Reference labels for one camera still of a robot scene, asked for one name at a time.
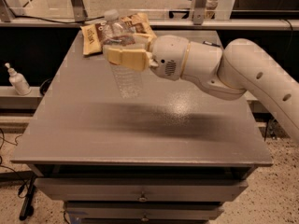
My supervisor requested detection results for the black cable on ledge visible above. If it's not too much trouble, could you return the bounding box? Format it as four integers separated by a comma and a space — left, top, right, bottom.
7, 0, 106, 24

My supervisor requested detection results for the upper cabinet drawer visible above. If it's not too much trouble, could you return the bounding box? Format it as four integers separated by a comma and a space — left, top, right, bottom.
35, 178, 248, 203

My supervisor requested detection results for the metal frame post right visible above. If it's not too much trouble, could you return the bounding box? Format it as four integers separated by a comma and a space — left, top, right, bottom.
192, 0, 206, 25

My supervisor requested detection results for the metal frame post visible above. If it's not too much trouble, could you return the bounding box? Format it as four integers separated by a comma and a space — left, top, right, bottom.
70, 0, 87, 22
192, 0, 206, 25

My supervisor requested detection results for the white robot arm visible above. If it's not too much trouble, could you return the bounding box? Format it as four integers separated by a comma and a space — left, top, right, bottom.
103, 34, 299, 142

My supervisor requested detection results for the black floor cable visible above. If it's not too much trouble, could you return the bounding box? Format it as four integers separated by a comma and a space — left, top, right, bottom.
0, 129, 36, 222

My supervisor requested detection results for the lower cabinet drawer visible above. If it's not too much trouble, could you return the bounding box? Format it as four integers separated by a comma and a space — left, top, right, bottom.
64, 202, 223, 221

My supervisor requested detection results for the metal frame post left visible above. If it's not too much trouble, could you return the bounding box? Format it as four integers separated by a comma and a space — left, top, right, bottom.
70, 0, 87, 22

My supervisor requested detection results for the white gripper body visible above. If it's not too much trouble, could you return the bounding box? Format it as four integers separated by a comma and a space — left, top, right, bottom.
149, 35, 190, 80

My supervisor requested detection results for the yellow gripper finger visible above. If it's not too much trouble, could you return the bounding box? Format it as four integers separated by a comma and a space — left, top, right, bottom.
134, 33, 156, 49
103, 45, 152, 72

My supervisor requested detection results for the brown chip bag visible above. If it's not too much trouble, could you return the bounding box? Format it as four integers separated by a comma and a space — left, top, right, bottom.
81, 12, 156, 55

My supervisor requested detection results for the grey drawer cabinet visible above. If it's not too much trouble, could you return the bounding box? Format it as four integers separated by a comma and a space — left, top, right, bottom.
12, 36, 272, 224

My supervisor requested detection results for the clear plastic water bottle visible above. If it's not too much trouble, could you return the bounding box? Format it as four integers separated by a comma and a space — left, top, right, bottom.
102, 9, 142, 98

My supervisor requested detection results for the small dark blue packet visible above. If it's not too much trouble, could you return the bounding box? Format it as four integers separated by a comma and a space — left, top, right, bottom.
203, 41, 221, 48

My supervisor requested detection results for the white pump dispenser bottle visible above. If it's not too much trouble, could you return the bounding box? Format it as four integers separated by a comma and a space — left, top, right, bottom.
5, 63, 31, 96

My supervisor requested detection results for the cabinet drawer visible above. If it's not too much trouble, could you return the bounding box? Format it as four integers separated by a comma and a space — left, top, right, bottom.
35, 178, 248, 203
64, 202, 223, 221

